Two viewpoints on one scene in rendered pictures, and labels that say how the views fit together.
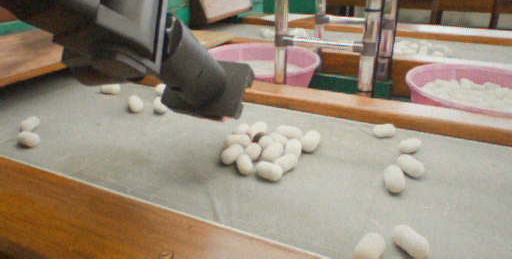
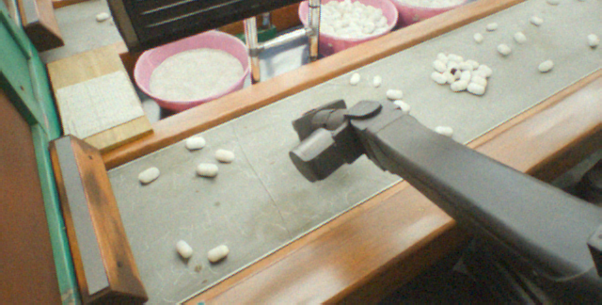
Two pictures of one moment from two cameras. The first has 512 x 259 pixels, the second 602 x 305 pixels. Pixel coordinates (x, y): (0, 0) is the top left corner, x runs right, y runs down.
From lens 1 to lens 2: 0.60 m
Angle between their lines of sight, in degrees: 50
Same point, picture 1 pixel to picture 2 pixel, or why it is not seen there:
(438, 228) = (435, 118)
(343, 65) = (233, 27)
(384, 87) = (272, 31)
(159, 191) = (343, 198)
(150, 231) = (401, 210)
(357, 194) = not seen: hidden behind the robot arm
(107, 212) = (373, 222)
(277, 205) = not seen: hidden behind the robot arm
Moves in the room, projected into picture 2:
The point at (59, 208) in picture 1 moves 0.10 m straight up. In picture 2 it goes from (356, 243) to (365, 209)
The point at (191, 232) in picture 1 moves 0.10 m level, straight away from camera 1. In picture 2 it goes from (409, 195) to (353, 177)
